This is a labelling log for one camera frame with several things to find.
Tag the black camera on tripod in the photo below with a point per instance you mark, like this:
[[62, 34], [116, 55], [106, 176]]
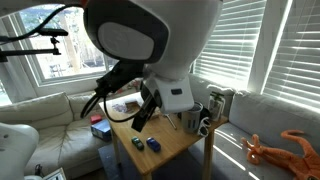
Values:
[[51, 32]]

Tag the large white-framed window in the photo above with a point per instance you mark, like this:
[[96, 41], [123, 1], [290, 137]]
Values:
[[66, 63]]

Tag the orange plush octopus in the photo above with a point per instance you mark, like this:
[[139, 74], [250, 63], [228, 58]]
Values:
[[286, 158]]

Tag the white window blind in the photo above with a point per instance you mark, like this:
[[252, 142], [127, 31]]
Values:
[[233, 50], [296, 53]]

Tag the dark rug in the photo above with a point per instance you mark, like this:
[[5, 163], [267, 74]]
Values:
[[110, 160]]

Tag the white leather sofa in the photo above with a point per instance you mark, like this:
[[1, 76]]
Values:
[[50, 140]]

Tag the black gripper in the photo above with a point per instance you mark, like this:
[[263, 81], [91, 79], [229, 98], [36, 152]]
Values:
[[149, 105]]

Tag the red box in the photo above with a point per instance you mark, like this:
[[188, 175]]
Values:
[[96, 119]]

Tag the wooden table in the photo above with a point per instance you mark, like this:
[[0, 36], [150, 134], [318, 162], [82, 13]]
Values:
[[173, 143]]

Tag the white sunglasses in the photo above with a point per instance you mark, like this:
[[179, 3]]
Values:
[[204, 128]]

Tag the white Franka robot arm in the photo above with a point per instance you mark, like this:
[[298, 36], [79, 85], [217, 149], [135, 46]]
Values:
[[160, 30]]

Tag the metal spoon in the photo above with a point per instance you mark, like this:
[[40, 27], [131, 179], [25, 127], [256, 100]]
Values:
[[171, 122]]

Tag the blue box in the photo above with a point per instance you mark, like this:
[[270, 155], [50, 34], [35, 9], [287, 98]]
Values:
[[101, 130]]

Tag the wooden block pair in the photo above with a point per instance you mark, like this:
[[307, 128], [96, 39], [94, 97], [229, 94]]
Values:
[[132, 105]]

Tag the blue toy car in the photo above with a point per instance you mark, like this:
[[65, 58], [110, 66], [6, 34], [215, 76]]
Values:
[[153, 144]]

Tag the clear pouch green plant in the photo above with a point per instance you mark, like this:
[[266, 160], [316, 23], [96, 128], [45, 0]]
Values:
[[216, 106]]

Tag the single wooden block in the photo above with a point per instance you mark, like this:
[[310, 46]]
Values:
[[155, 116]]

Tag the grey fabric sofa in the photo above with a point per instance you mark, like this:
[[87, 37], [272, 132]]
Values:
[[266, 113]]

